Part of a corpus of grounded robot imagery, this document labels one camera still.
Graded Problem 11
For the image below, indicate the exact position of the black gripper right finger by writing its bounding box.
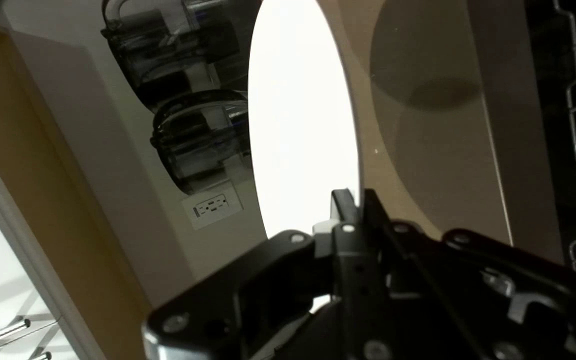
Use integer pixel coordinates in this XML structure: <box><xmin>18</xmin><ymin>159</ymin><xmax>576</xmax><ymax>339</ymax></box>
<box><xmin>364</xmin><ymin>189</ymin><xmax>576</xmax><ymax>360</ymax></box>

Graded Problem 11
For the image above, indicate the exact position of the white wall outlet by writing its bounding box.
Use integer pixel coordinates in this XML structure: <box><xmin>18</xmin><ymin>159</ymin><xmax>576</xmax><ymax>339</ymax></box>
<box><xmin>182</xmin><ymin>188</ymin><xmax>243</xmax><ymax>228</ymax></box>

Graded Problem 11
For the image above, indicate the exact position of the white round plate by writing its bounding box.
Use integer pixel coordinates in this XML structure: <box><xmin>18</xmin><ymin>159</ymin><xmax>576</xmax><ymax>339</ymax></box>
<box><xmin>248</xmin><ymin>0</ymin><xmax>362</xmax><ymax>235</ymax></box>

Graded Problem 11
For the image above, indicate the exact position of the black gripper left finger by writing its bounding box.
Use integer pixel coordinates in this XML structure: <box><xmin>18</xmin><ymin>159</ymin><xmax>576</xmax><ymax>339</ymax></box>
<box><xmin>142</xmin><ymin>189</ymin><xmax>360</xmax><ymax>360</ymax></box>

